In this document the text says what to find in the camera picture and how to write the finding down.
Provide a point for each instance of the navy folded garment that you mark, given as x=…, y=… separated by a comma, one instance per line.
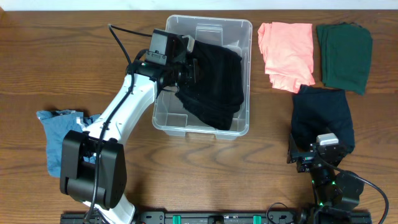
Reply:
x=317, y=110

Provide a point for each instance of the black velvet garment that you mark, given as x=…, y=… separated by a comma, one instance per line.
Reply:
x=218, y=94

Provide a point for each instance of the clear plastic storage bin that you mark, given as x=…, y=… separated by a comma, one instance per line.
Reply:
x=234, y=34

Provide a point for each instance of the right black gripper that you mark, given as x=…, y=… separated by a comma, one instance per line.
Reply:
x=307, y=158

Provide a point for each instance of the blue shirt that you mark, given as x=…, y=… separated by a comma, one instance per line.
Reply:
x=56, y=125

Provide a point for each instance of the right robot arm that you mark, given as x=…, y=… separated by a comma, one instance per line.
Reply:
x=339, y=191

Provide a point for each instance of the dark green garment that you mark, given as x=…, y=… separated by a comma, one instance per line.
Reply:
x=346, y=56

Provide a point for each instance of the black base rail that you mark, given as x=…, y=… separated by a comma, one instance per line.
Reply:
x=246, y=218

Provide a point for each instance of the coral pink folded shirt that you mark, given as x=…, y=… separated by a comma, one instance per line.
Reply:
x=287, y=51

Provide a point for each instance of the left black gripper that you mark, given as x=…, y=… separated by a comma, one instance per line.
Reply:
x=188, y=74

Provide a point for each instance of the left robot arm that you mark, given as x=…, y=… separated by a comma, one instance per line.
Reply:
x=93, y=166

